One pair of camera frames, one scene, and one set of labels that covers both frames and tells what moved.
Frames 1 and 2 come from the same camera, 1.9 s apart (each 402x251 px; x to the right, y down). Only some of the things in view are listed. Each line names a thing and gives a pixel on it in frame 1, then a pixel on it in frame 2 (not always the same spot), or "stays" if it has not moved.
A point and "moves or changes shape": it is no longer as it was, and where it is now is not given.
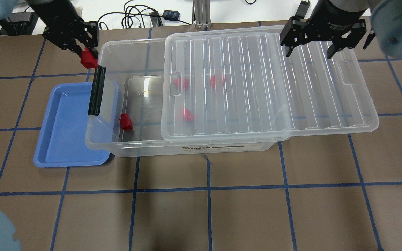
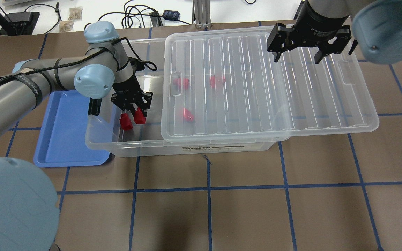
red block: [126, 122] stays
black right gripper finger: [294, 33] → [281, 38]
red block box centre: [188, 116] stays
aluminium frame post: [201, 14] stays
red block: [88, 60] moves or changes shape
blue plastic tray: [68, 136] stays
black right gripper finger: [359, 29] → [343, 36]
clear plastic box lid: [237, 84] stays
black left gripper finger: [92, 28] → [146, 100]
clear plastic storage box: [130, 122] stays
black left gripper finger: [72, 45] → [125, 109]
